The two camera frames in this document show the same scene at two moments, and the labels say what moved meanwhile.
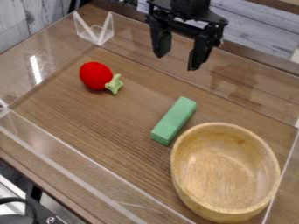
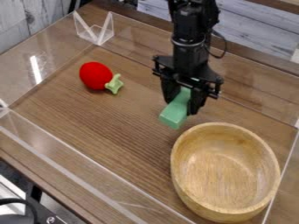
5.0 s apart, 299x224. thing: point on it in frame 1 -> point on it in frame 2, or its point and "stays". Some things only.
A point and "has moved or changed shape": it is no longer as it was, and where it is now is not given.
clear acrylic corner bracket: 95,33 stays
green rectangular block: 172,122 has moved or changed shape
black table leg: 36,193 stays
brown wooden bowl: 224,172 stays
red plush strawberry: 98,76 stays
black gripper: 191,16 -> 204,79
